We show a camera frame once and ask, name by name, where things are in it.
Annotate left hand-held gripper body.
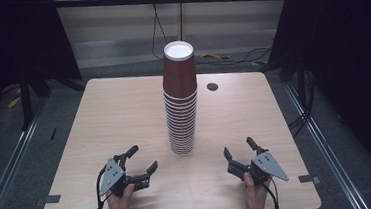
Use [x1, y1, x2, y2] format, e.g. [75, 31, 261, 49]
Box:
[95, 153, 137, 200]

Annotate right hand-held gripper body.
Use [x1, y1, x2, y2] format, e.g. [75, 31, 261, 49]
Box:
[242, 149, 290, 187]

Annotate stack of brown paper cups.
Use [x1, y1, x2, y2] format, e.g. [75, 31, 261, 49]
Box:
[159, 39, 204, 157]

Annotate person's left hand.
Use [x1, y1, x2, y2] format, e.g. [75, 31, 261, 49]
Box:
[104, 183, 139, 209]

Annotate person's right hand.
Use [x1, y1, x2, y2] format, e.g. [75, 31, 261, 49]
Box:
[242, 170, 275, 209]

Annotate round black table grommet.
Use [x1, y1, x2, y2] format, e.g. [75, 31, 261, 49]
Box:
[206, 81, 220, 93]

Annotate small yellow floor object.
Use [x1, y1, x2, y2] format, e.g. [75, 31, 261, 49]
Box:
[250, 59, 268, 68]

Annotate black metal stand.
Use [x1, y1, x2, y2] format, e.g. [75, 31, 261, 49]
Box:
[15, 66, 55, 131]

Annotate yellow floor tape piece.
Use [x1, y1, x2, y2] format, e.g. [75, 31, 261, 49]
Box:
[5, 94, 23, 109]

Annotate dark curtain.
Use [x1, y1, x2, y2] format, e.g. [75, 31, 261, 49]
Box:
[263, 0, 371, 195]
[0, 0, 88, 142]

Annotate thin vertical pole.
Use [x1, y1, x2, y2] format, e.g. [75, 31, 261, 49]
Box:
[176, 0, 186, 42]

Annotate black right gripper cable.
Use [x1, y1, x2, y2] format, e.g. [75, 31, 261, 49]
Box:
[260, 175, 281, 209]

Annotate grey table edge bracket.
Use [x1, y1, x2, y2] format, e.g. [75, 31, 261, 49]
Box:
[297, 172, 321, 187]
[42, 193, 63, 206]

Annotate black cable bundle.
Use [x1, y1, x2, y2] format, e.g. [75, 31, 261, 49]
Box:
[283, 68, 321, 139]

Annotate metal floor rail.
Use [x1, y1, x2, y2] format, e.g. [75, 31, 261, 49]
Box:
[0, 105, 50, 209]
[282, 76, 370, 209]

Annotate black floor cable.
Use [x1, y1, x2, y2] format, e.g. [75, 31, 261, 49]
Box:
[193, 46, 273, 69]

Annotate black hanging cable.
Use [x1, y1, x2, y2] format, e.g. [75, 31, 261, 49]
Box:
[148, 2, 171, 62]

